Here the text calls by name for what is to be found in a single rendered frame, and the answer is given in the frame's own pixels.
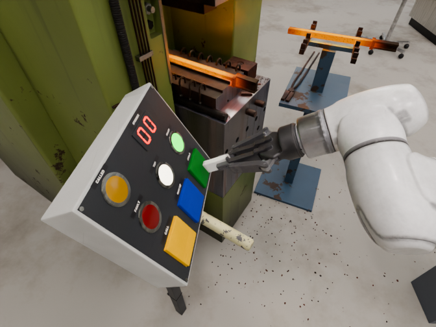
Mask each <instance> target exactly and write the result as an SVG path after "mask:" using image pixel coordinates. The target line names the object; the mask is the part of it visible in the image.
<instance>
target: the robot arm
mask: <svg viewBox="0 0 436 327"><path fill-rule="evenodd" d="M428 119H429V111H428V106H427V104H426V102H425V100H424V98H423V96H422V94H421V93H420V92H419V91H418V90H417V89H416V87H414V86H413V85H411V84H394V85H389V86H382V87H379V88H374V89H371V90H366V91H362V92H359V93H356V94H353V95H351V96H348V97H345V98H344V99H341V100H339V101H337V102H336V103H334V104H333V105H331V106H329V107H327V108H324V109H322V110H317V111H316V112H313V113H310V114H307V115H303V116H301V117H298V118H297V124H295V123H290V124H288V125H284V126H282V127H280V128H279V129H278V131H277V132H271V131H270V130H269V129H268V127H265V128H263V129H262V130H261V131H259V132H258V133H256V134H254V135H252V136H250V137H248V138H246V139H244V140H242V141H240V142H238V143H236V144H234V145H232V150H231V151H229V152H228V153H226V154H222V155H220V156H218V157H216V158H212V159H210V160H206V161H204V162H203V166H204V168H205V169H206V170H207V171H208V172H209V173H210V172H212V171H216V170H219V171H221V170H224V169H228V168H230V169H231V170H232V172H233V173H235V174H236V173H255V172H263V173H268V174H269V173H271V172H272V170H271V167H272V165H273V164H274V163H277V162H279V161H280V160H283V159H286V160H294V159H297V158H301V157H303V156H304V155H305V154H306V156H307V157H308V158H314V157H318V156H322V155H325V154H331V153H334V152H338V151H339V152H340V153H341V156H342V157H343V161H344V163H345V169H346V181H347V184H348V189H349V192H350V196H351V199H352V202H353V205H354V208H355V210H356V213H357V216H358V217H359V220H360V222H361V224H362V226H363V228H364V229H365V231H366V233H367V234H368V235H369V237H370V238H371V239H372V241H373V242H374V243H375V244H377V245H378V246H380V247H381V248H382V249H383V250H385V251H387V252H390V253H393V254H401V255H422V254H428V253H430V252H432V251H433V249H435V248H436V158H434V157H427V156H424V155H422V154H419V153H417V152H412V151H411V149H410V148H409V145H408V142H407V138H406V137H408V136H412V135H413V134H414V133H416V132H417V131H419V130H420V129H421V128H422V127H423V126H424V125H425V124H426V123H427V122H428Z"/></svg>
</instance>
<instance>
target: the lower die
mask: <svg viewBox="0 0 436 327"><path fill-rule="evenodd" d="M168 51H169V54H171V55H175V56H179V57H181V58H185V59H187V60H191V61H194V62H197V63H200V64H203V65H206V66H210V67H213V68H215V69H220V70H222V71H225V72H228V73H231V74H235V75H236V74H237V73H240V74H242V75H244V72H242V71H238V70H237V71H235V69H232V68H229V67H227V68H225V66H222V65H219V64H218V65H217V66H216V65H215V63H213V62H209V61H208V62H206V60H203V59H199V60H197V58H196V57H194V56H191V57H189V55H187V54H184V53H182V54H180V52H177V51H174V50H171V49H168ZM170 65H171V73H173V72H174V73H176V77H177V80H175V76H174V75H172V80H173V83H172V88H173V93H176V94H180V91H179V85H178V81H179V78H180V77H181V76H185V77H186V83H184V78H182V80H181V82H180V83H181V89H182V95H183V97H187V98H189V88H188V84H189V82H190V80H192V79H194V80H195V81H196V87H194V82H192V83H191V97H192V100H194V101H197V102H199V86H200V85H201V84H202V83H205V84H206V90H204V85H203V86H202V87H201V101H202V104H205V105H207V106H210V107H212V108H215V109H217V110H221V109H222V108H223V107H224V106H225V105H226V104H228V103H229V102H230V101H231V100H232V99H233V98H234V97H235V96H236V95H237V94H238V93H239V92H240V91H241V89H239V88H236V87H231V83H232V81H231V80H228V79H225V78H222V77H219V76H217V75H213V74H211V73H207V72H204V71H201V70H198V69H195V68H192V67H189V66H185V65H183V64H179V63H177V62H174V61H171V60H170ZM227 100H228V102H227Z"/></svg>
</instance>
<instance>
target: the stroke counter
mask: <svg viewBox="0 0 436 327"><path fill-rule="evenodd" d="M146 118H147V119H148V120H149V121H150V123H149V126H148V125H147V124H146V122H145V120H146ZM143 121H144V124H145V125H146V126H147V127H149V129H150V130H151V132H152V133H153V132H155V130H156V126H155V125H154V123H153V122H151V120H150V119H149V118H148V117H146V116H145V117H144V119H143ZM151 124H153V126H154V127H155V128H154V130H153V131H152V129H151V128H150V125H151ZM140 129H142V128H140V127H139V128H138V131H137V132H138V135H139V136H140V138H141V139H142V138H143V141H144V142H145V143H146V144H149V143H150V141H151V137H150V136H149V135H148V133H145V131H144V130H143V129H142V131H144V135H143V137H142V136H141V135H140V134H139V131H140ZM145 135H147V136H148V137H149V138H150V139H149V141H148V142H147V141H146V140H145V139H144V137H145Z"/></svg>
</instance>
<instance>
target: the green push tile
mask: <svg viewBox="0 0 436 327"><path fill-rule="evenodd" d="M204 161H206V160H205V159H204V157H203V156H202V155H201V153H200V152H199V151H198V150H197V149H196V148H195V149H193V152H192V155H191V159H190V162H189V165H188V171H189V173H190V174H191V175H192V176H193V177H194V178H195V180H196V181H197V182H198V183H199V184H200V185H201V186H202V187H203V188H206V186H207V182H208V177H209V172H208V171H207V170H206V169H205V168H204V166H203V162H204Z"/></svg>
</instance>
